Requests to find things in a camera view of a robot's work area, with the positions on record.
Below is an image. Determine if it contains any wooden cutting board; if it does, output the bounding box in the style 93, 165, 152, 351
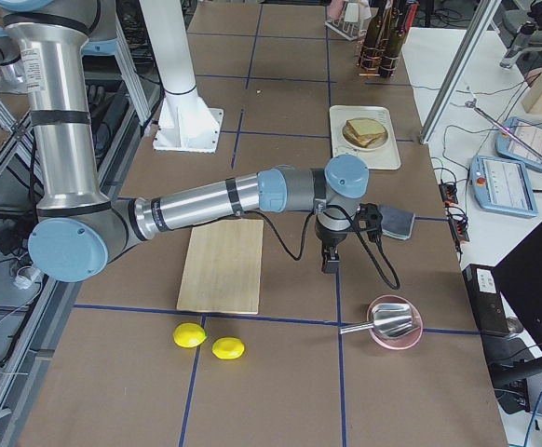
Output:
176, 219, 264, 315

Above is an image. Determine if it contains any black box device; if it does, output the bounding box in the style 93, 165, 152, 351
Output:
462, 264, 509, 337

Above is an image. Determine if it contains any white round plate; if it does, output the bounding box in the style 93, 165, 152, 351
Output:
342, 117, 388, 150

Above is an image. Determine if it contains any blue teach pendant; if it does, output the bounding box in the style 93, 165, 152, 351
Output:
495, 116, 542, 172
469, 156, 538, 218

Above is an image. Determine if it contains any aluminium frame post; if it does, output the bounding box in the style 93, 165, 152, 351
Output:
419, 0, 501, 144

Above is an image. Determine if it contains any black laptop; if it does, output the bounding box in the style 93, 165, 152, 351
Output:
490, 222, 542, 387

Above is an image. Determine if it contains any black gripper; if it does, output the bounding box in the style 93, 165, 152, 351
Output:
315, 219, 351, 274

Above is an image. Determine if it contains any grey folded cloth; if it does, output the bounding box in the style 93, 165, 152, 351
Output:
378, 204, 415, 240

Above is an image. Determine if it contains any yellow lemon left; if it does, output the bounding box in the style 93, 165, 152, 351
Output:
172, 322, 207, 348

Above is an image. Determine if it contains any bread slice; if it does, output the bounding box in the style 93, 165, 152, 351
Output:
343, 117, 386, 136
342, 129, 388, 148

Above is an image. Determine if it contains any blue teach pendant near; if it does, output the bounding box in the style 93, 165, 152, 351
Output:
469, 156, 538, 218

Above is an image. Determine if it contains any blue teach pendant far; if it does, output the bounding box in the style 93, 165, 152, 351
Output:
495, 116, 542, 172

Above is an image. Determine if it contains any yellow lemon right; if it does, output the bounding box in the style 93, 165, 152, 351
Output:
211, 337, 245, 359

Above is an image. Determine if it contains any copper wire bottle rack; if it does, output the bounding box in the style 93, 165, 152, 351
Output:
358, 38, 403, 78

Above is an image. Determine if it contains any metal scoop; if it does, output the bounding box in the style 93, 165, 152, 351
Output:
339, 303, 417, 339

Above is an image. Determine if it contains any yellow lemon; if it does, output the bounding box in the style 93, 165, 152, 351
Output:
211, 337, 245, 359
172, 322, 207, 348

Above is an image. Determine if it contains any white wire cup rack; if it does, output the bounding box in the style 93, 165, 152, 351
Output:
325, 0, 372, 41

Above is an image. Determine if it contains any long metal rod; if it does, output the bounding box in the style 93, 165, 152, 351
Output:
465, 100, 542, 162

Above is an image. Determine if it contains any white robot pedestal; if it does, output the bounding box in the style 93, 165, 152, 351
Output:
140, 0, 224, 154

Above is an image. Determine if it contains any dark green wine bottle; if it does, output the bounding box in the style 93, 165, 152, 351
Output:
362, 1, 392, 47

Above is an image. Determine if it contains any pink bowl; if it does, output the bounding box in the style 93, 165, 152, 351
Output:
366, 294, 424, 350

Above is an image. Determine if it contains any cream bear tray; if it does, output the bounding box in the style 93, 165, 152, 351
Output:
329, 105, 400, 170

